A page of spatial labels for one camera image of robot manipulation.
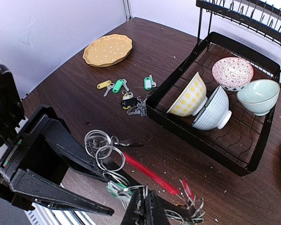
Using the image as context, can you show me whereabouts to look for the left aluminium frame post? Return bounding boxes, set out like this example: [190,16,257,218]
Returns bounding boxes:
[122,0,133,21]

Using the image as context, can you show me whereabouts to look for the grey blue ribbed bowl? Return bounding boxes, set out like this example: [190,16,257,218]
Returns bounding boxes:
[192,86,232,131]

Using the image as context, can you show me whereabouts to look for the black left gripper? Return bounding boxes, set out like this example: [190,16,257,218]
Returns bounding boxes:
[0,105,140,216]

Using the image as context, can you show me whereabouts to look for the red tag key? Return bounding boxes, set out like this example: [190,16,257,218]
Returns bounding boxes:
[179,180,195,201]

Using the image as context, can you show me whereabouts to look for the pink patterned bowl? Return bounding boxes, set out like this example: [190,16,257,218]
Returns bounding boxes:
[212,57,254,92]

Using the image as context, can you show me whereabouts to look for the yellow dotted plate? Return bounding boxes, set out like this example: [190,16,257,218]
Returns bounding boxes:
[82,34,133,68]

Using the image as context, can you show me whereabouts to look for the green tag key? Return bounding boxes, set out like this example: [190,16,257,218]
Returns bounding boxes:
[106,181,133,203]

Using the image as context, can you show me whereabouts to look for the black head key bunch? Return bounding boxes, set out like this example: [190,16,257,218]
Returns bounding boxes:
[120,91,150,117]

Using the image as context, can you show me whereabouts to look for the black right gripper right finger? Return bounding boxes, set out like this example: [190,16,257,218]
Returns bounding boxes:
[145,190,169,225]

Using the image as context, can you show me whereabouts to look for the blue yellow patterned bowl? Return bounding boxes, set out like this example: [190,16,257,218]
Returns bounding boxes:
[167,72,208,117]

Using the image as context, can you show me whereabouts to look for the black wire dish rack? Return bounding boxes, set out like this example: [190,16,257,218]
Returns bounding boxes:
[146,0,281,176]

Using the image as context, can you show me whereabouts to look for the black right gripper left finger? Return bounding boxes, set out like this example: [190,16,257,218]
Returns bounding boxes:
[121,189,145,225]

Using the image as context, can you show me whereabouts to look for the yellow green tag keys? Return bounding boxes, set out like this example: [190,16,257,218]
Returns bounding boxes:
[96,79,129,97]

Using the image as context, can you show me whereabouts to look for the green celadon bowl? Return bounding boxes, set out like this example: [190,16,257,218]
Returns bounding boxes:
[237,79,280,116]

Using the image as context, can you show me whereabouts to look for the teal tag key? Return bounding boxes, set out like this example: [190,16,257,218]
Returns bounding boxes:
[144,75,156,90]

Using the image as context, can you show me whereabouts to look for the large grey red keyring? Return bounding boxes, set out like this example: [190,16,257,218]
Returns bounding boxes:
[83,129,206,225]

